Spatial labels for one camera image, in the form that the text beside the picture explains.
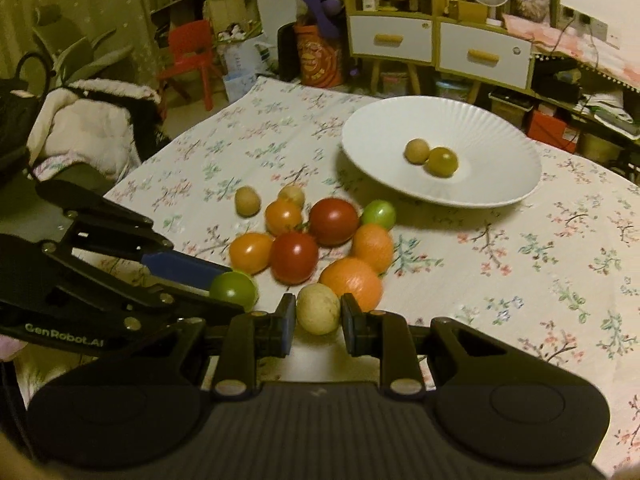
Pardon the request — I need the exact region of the red plastic chair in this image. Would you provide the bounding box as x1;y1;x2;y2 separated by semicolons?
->
157;20;221;111

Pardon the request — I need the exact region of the black bag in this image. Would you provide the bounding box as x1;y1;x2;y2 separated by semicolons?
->
0;52;56;136

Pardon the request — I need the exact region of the olive green tomato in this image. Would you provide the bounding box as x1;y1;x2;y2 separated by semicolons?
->
425;146;459;178

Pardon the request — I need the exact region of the red tomato with stem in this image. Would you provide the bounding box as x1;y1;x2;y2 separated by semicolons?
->
270;231;320;286

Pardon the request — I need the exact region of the wooden cabinet with white drawer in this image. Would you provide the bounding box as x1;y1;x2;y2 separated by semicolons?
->
342;0;438;98
435;0;561;106

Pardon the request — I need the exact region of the pale yellow round fruit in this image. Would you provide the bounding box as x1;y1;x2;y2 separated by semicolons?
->
296;283;342;336

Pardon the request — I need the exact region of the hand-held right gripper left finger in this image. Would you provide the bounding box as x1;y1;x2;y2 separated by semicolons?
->
115;292;298;401

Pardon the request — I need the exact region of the floral tablecloth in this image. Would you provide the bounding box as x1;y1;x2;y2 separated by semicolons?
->
102;76;640;461

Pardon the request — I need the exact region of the orange tomato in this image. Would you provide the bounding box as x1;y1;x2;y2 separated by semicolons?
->
264;199;304;236
229;232;275;276

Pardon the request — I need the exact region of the pink patterned cloth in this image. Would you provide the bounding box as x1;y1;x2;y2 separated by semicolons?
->
502;12;640;93

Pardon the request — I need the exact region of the white ribbed plate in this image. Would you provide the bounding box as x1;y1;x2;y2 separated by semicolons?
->
341;96;543;209

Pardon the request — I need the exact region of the orange printed bag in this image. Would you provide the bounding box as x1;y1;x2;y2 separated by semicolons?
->
294;22;346;88

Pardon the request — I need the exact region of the cluttered wooden shelf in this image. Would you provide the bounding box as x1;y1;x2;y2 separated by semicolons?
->
150;0;263;46

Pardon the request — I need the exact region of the large orange mandarin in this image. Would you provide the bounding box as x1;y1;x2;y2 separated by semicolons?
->
318;257;384;312

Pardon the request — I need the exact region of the grey office chair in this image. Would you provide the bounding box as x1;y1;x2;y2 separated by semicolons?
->
30;4;136;86

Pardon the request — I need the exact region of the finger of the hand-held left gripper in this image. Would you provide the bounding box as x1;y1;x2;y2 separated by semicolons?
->
34;178;222;292
44;249;247;332

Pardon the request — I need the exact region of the black flat board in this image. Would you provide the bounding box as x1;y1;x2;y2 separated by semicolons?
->
276;22;303;81

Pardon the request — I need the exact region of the white fleece jacket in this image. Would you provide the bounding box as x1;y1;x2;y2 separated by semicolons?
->
27;79;163;181

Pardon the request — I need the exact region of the small tan longan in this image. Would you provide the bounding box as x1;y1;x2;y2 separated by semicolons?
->
234;186;262;218
278;185;306;208
404;139;431;166

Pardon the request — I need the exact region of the white paper bag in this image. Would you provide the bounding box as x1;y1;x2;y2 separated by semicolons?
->
220;35;273;103

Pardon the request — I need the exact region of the purple plush toy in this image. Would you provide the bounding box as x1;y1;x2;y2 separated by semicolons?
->
300;0;348;41

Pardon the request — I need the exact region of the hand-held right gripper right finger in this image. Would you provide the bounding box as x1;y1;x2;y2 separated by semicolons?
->
340;292;531;397

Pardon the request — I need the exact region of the red cardboard box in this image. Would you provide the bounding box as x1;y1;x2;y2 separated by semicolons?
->
525;110;581;153

